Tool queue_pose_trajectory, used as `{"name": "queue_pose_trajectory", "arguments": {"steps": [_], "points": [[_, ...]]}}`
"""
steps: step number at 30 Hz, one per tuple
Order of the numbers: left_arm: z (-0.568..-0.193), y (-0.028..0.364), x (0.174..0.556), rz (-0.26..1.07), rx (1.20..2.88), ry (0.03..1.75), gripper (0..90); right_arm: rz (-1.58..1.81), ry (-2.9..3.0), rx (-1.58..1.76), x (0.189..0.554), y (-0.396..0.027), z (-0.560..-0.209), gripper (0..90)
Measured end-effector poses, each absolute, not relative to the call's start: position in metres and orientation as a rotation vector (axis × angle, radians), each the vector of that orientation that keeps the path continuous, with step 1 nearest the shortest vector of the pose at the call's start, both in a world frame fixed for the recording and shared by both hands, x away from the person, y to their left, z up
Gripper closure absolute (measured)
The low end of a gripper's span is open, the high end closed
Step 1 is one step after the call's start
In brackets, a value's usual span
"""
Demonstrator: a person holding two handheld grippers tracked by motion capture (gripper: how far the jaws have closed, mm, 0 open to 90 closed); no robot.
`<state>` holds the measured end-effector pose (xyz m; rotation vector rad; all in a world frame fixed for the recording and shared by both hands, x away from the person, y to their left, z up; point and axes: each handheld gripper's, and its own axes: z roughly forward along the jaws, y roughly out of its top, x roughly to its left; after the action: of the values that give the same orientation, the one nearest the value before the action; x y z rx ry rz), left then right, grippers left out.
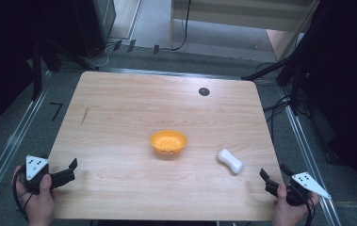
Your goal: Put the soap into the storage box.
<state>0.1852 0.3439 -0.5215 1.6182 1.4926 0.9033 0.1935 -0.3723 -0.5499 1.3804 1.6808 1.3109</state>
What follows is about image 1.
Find white peanut-shaped bottle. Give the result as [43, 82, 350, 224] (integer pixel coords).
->
[217, 148, 245, 175]

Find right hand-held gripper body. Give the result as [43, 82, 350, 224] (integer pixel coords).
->
[264, 171, 333, 207]

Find person's right hand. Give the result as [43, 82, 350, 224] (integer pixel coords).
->
[271, 183, 320, 226]

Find black cabinet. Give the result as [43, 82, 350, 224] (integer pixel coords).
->
[72, 0, 118, 58]

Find white furniture panel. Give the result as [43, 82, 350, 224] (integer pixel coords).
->
[169, 0, 320, 61]

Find black metal stand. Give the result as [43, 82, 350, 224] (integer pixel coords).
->
[29, 37, 100, 102]
[241, 51, 312, 117]

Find orange plastic bowl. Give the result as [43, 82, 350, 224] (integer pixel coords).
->
[149, 129, 189, 155]

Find black hanging cable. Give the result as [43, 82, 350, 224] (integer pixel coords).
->
[170, 0, 193, 52]

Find white floor cable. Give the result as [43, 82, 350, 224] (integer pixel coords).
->
[90, 42, 118, 70]

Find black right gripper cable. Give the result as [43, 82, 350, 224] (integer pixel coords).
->
[303, 200, 317, 226]

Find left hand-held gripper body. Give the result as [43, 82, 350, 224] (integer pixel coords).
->
[24, 154, 62, 195]

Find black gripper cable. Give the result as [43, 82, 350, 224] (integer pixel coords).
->
[303, 200, 317, 226]
[11, 169, 35, 220]

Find metal floor rail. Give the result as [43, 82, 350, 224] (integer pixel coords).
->
[278, 86, 344, 226]
[0, 70, 54, 219]

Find person's left hand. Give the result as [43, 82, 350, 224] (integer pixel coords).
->
[12, 165, 57, 226]

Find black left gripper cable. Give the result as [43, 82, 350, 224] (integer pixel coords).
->
[11, 169, 35, 220]

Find dark curtain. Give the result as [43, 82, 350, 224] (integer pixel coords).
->
[287, 0, 357, 208]
[0, 0, 76, 142]

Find black floor cables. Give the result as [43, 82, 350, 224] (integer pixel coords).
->
[262, 61, 310, 135]

